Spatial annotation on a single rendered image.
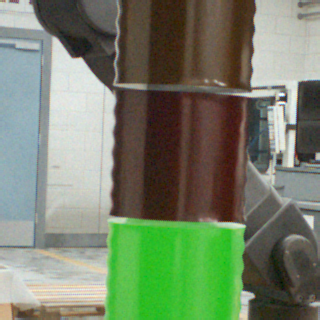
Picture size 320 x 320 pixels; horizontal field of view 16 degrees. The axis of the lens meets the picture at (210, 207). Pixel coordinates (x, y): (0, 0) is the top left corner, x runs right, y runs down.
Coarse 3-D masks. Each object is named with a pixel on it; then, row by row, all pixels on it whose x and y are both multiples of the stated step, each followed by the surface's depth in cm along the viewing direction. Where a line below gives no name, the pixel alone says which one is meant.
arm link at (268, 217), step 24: (48, 0) 88; (72, 0) 85; (48, 24) 90; (72, 24) 87; (72, 48) 90; (96, 48) 87; (96, 72) 91; (264, 192) 95; (264, 216) 95; (288, 216) 96; (264, 240) 95; (312, 240) 97; (264, 264) 95
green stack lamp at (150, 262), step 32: (128, 224) 30; (160, 224) 31; (192, 224) 31; (224, 224) 32; (128, 256) 30; (160, 256) 30; (192, 256) 30; (224, 256) 30; (128, 288) 30; (160, 288) 30; (192, 288) 30; (224, 288) 30
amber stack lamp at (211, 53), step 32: (128, 0) 30; (160, 0) 29; (192, 0) 29; (224, 0) 30; (128, 32) 30; (160, 32) 30; (192, 32) 29; (224, 32) 30; (128, 64) 30; (160, 64) 30; (192, 64) 29; (224, 64) 30
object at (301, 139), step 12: (300, 84) 57; (312, 84) 56; (300, 96) 57; (312, 96) 56; (300, 108) 57; (312, 108) 56; (300, 120) 57; (312, 120) 56; (300, 132) 57; (312, 132) 56; (300, 144) 57; (312, 144) 56
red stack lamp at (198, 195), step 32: (128, 96) 30; (160, 96) 30; (192, 96) 30; (224, 96) 30; (128, 128) 30; (160, 128) 30; (192, 128) 30; (224, 128) 30; (128, 160) 30; (160, 160) 30; (192, 160) 30; (224, 160) 30; (128, 192) 30; (160, 192) 30; (192, 192) 30; (224, 192) 30
